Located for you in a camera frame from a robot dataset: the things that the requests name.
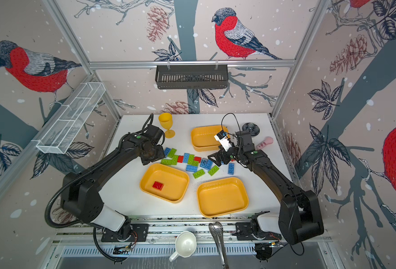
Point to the yellow tray near left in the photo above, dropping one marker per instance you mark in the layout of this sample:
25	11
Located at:
175	182

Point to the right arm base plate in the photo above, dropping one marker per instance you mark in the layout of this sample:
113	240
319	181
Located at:
245	232

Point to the red lego brick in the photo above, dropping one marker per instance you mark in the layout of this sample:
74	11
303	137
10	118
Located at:
158	185

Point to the yellow tray near right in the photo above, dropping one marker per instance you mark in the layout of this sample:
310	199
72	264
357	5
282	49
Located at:
222	197

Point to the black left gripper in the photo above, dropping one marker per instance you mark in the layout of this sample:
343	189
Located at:
161	154

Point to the green lego brick long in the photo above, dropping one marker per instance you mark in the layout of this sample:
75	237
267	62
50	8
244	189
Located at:
166	161

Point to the dark grey round dish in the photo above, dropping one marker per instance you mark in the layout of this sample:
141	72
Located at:
252	128

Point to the metal tongs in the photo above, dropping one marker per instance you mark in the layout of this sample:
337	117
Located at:
216	230

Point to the white measuring cup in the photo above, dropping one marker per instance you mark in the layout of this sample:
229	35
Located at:
185	246

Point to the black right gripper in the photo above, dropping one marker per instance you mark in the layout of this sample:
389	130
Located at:
218	154

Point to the pink plastic toy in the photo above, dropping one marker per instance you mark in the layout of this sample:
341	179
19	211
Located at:
268	141

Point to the white wire mesh shelf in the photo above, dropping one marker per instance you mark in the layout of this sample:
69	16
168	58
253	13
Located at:
64	130

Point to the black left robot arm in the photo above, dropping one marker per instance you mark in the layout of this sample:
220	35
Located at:
79	194

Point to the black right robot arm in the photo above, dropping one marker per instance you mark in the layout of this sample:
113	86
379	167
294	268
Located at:
300	216

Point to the yellow tray far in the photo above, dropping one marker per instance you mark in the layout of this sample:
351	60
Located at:
202	138

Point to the black hanging wire basket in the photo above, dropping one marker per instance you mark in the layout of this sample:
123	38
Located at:
192	77

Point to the blue lego brick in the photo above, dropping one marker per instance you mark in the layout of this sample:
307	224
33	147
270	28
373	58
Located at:
231	169
167	151

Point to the yellow tray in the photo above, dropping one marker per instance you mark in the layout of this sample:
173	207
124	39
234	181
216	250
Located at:
222	197
175	182
202	138

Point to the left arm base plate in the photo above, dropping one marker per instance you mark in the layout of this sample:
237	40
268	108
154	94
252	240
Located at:
128	233

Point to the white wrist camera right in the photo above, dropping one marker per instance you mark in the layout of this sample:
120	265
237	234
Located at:
224	140

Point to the yellow plastic goblet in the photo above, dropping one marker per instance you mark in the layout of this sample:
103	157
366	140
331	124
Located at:
166	122

